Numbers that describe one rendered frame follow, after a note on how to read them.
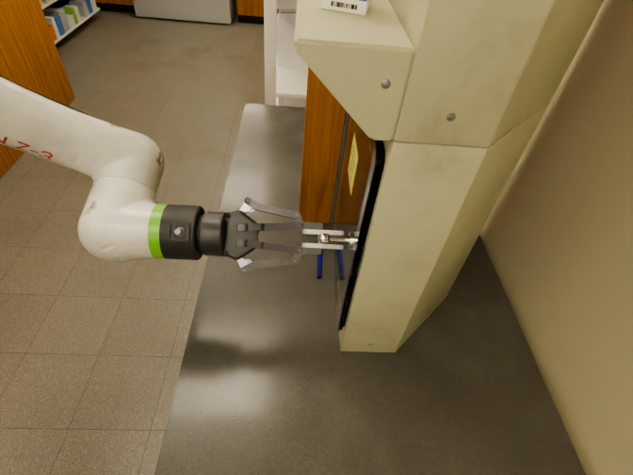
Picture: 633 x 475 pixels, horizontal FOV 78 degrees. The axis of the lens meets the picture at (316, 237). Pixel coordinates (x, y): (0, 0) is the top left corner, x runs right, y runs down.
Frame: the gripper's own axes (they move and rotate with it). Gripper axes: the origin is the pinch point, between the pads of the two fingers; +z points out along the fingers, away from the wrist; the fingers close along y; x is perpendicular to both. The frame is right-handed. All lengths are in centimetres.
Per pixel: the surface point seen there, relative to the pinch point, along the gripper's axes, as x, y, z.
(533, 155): 17, 21, 48
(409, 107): -27.3, 13.9, 6.1
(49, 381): 101, -63, -101
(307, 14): -26.0, 23.5, -5.0
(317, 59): -30.2, 16.8, -3.9
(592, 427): -3, -30, 48
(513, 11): -34.1, 20.6, 13.0
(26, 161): 205, 44, -183
